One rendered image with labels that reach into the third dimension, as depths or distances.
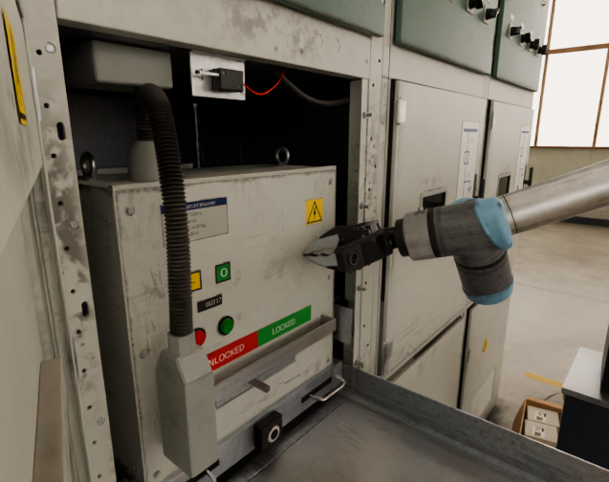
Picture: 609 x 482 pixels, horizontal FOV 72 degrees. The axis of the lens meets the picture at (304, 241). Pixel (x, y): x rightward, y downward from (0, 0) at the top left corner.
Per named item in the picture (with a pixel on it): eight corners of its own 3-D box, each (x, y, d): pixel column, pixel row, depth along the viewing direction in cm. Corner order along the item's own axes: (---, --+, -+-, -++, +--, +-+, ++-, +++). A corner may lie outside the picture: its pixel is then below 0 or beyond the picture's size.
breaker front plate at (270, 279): (335, 370, 101) (338, 169, 89) (151, 500, 64) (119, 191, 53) (331, 368, 101) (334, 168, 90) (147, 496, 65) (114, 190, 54)
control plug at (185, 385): (220, 460, 60) (213, 349, 56) (191, 481, 56) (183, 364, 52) (187, 436, 65) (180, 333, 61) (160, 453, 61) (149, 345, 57)
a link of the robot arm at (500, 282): (504, 261, 86) (494, 217, 79) (523, 304, 77) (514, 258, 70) (457, 273, 89) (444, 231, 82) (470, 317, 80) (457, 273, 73)
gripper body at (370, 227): (358, 258, 88) (416, 250, 82) (345, 270, 80) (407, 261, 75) (350, 223, 87) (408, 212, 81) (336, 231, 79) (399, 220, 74)
